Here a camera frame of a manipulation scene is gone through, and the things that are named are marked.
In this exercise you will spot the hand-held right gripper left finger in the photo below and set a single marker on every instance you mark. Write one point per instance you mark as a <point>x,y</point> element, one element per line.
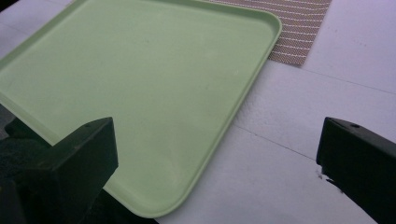
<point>68,161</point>

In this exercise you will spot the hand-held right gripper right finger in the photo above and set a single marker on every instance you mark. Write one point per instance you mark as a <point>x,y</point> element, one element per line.
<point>361,158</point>

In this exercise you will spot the light green plastic tray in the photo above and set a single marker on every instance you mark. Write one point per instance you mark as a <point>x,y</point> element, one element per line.
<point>149,87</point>

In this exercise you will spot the brown woven placemat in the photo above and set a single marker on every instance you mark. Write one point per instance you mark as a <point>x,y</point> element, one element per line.
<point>300,29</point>

